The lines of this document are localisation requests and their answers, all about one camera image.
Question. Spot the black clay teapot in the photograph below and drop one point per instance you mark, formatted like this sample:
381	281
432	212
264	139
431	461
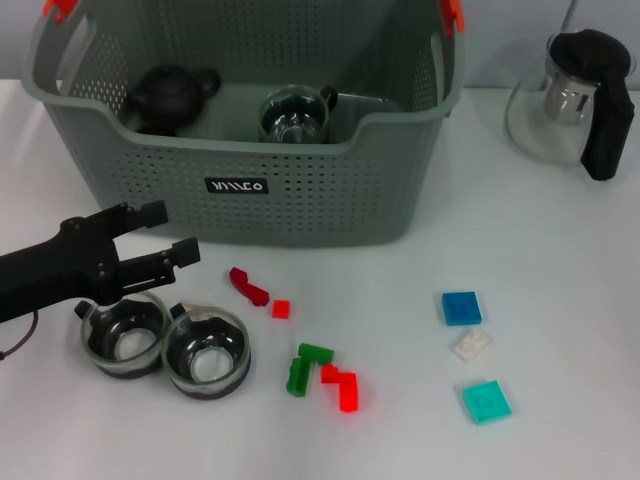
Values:
170	95

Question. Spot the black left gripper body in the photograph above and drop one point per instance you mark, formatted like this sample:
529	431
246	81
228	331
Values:
55	275

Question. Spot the long red toy brick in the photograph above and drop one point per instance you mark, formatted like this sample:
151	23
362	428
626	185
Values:
350	395

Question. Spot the grey perforated storage basket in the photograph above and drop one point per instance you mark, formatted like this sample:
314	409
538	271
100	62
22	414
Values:
300	200

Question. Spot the glass teacup black base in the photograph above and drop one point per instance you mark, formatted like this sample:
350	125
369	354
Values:
292	115
207	370
125	350

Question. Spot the white toy brick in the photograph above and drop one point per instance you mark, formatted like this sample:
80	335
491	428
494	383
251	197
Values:
470	345

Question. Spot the green toy brick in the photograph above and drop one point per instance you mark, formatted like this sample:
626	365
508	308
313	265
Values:
317	353
298	380

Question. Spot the orange basket latch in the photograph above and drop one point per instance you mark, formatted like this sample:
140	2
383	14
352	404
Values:
60	7
454	15

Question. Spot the blue square toy plate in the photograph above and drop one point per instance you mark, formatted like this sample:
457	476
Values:
462	308

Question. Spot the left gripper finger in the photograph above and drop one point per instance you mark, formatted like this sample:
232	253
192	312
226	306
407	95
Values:
186	252
152	214

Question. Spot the teal square toy plate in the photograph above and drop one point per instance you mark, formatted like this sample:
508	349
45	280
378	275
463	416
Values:
486	402

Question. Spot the dark red bent brick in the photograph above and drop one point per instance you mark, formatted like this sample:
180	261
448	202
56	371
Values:
245	285

